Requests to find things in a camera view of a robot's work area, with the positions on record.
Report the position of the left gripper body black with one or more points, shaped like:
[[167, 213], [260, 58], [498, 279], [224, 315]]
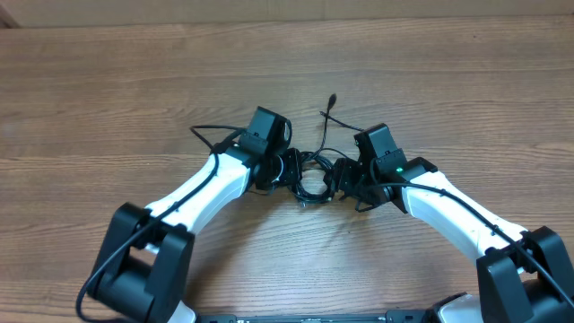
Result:
[[291, 167]]

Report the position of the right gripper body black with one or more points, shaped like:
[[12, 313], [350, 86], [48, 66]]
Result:
[[353, 178]]

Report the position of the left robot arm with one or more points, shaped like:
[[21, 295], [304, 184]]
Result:
[[142, 266]]

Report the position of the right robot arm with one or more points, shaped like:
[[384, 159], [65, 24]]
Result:
[[523, 275]]

